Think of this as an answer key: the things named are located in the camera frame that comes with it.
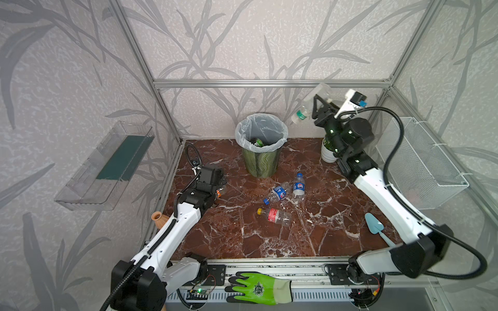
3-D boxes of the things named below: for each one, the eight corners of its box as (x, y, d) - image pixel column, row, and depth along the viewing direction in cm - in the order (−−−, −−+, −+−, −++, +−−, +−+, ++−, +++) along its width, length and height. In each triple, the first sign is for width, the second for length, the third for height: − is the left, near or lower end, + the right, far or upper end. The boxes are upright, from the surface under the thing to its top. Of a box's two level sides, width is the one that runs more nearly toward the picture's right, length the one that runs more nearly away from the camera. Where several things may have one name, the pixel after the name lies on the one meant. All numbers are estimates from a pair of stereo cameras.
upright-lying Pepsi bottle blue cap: (292, 203, 96) (293, 197, 91) (292, 177, 105) (294, 172, 101) (303, 204, 95) (305, 199, 91) (303, 178, 105) (304, 173, 101)
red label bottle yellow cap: (256, 221, 90) (256, 216, 85) (258, 211, 93) (258, 206, 88) (289, 226, 88) (291, 222, 84) (290, 216, 91) (292, 211, 87)
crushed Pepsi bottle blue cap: (265, 206, 94) (265, 202, 91) (260, 195, 98) (259, 192, 95) (289, 196, 97) (289, 192, 95) (283, 186, 101) (283, 182, 98)
